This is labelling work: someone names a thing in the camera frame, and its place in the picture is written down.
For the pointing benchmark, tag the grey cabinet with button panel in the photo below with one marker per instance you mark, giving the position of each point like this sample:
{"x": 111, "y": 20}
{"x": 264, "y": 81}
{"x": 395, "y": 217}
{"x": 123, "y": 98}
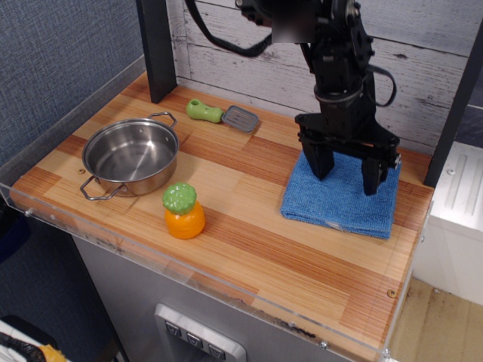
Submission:
{"x": 163, "y": 310}

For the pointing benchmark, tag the yellow object bottom left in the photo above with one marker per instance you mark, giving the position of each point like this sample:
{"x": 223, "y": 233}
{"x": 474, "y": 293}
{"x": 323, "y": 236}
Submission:
{"x": 52, "y": 354}

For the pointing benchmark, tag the green handled grey spatula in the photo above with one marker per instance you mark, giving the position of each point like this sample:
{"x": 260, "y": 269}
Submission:
{"x": 234, "y": 116}

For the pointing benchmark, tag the clear acrylic table guard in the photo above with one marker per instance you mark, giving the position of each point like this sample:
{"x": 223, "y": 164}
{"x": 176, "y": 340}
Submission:
{"x": 326, "y": 286}

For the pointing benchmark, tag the stainless steel pot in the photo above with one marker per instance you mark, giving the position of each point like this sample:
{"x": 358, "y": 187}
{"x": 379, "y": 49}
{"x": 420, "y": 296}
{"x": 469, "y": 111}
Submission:
{"x": 130, "y": 158}

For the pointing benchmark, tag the blue towel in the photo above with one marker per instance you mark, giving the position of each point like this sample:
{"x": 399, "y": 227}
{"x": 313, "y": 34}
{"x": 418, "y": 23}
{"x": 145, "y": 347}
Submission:
{"x": 339, "y": 201}

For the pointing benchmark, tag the black right vertical post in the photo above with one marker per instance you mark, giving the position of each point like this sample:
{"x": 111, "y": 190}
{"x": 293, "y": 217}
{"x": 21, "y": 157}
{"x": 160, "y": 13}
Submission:
{"x": 458, "y": 107}

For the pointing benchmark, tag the orange toy carrot green top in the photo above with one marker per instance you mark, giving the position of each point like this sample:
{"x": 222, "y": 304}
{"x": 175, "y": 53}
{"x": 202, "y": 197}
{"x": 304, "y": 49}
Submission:
{"x": 184, "y": 215}

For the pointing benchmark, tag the white aluminium side block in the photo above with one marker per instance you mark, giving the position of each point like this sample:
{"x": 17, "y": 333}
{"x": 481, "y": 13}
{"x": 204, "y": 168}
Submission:
{"x": 449, "y": 256}

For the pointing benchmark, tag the black vertical post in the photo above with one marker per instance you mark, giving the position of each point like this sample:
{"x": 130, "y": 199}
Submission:
{"x": 157, "y": 47}
{"x": 458, "y": 107}

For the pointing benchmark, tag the black left vertical post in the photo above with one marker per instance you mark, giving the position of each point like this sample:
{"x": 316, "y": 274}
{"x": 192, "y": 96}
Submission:
{"x": 157, "y": 47}

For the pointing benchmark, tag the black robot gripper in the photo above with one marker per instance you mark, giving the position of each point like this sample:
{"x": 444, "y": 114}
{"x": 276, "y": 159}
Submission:
{"x": 347, "y": 124}

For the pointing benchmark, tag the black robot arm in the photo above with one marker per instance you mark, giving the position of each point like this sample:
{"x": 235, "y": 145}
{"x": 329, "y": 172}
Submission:
{"x": 337, "y": 50}

